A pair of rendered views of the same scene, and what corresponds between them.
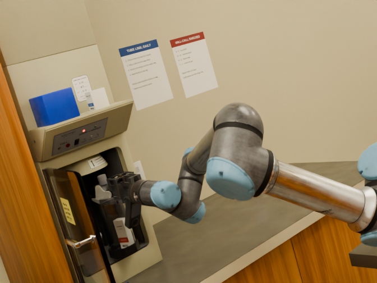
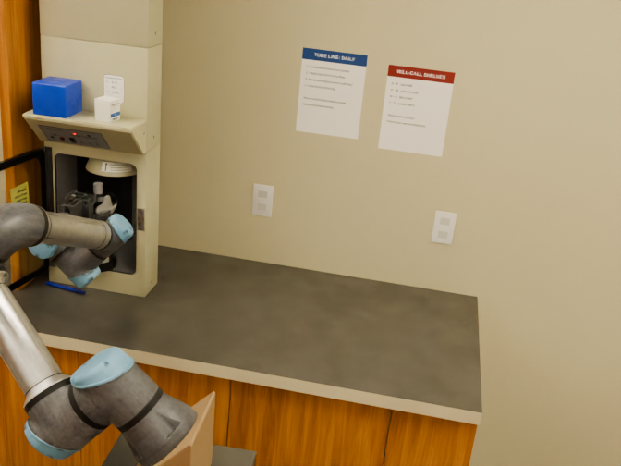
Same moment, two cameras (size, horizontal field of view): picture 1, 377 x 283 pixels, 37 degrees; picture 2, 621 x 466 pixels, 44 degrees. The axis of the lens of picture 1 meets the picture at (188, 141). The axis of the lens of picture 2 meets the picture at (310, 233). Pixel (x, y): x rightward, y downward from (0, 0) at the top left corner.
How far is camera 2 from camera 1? 1.91 m
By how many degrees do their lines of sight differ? 46
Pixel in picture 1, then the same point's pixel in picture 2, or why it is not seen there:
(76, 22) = (130, 16)
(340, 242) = (314, 433)
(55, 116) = (39, 107)
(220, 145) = not seen: outside the picture
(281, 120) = (540, 252)
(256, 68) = (532, 162)
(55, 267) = not seen: hidden behind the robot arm
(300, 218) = (245, 369)
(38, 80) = (67, 61)
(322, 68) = not seen: outside the picture
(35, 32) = (79, 11)
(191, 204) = (68, 267)
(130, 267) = (105, 282)
